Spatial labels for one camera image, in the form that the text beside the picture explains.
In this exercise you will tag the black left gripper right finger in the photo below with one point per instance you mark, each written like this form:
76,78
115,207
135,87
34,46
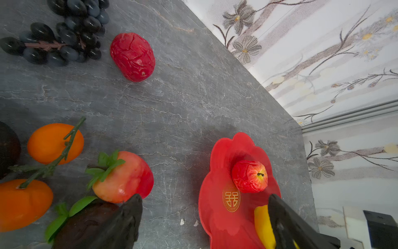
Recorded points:
292,232

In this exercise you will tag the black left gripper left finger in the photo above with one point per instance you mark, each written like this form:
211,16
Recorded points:
121,230

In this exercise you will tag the yellow lemon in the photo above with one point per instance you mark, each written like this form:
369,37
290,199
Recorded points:
10,149
264,228

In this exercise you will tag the red apple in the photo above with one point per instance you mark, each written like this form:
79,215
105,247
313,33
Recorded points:
250,176

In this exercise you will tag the red flower-shaped plate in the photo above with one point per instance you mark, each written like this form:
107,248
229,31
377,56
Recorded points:
226,214

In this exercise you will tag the dark red wrinkled fruit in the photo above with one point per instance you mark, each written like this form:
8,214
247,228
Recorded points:
133,55

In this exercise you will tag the dark brown avocado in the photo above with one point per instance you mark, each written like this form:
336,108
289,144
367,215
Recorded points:
73,224

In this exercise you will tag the red strawberry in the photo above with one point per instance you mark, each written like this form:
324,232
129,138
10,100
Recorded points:
117,177

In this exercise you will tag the orange tangerine lower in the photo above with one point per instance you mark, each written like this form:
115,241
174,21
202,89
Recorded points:
22,207

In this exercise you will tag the orange tangerine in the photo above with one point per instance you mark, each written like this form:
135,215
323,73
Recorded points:
47,143
22,207

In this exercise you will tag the orange tangerine upper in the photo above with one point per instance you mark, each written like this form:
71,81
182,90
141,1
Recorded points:
47,143

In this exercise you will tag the black grape bunch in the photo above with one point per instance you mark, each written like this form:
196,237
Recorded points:
75,39

